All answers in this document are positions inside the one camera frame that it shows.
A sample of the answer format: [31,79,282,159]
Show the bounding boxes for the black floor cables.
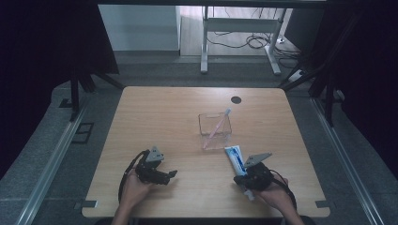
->
[206,30,302,68]

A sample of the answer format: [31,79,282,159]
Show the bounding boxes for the person's left hand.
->
[119,168,155,210]

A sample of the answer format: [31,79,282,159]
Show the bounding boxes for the white metal desk frame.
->
[200,6,287,76]

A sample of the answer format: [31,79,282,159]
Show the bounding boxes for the white power strip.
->
[287,69,306,83]

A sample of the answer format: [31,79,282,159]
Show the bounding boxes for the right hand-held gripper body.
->
[241,152,276,192]

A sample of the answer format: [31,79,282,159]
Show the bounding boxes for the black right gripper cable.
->
[269,169,298,211]

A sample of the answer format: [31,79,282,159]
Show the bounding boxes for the person's right hand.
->
[253,172,298,214]

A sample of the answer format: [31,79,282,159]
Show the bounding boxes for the clear plastic box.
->
[197,112,233,151]

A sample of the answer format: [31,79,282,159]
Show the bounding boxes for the dark curtain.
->
[0,0,120,181]
[308,0,398,176]

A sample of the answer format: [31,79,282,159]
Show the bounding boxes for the aluminium floor rail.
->
[14,101,91,225]
[311,97,377,225]

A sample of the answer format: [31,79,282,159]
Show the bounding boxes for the black metal stand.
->
[277,12,364,128]
[69,69,126,123]

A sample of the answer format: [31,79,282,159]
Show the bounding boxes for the white and blue toothpaste tube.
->
[223,144,256,202]

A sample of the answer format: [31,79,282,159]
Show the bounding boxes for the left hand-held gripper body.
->
[134,145,167,186]

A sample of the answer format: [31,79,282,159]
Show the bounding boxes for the pink toothbrush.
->
[202,108,233,150]

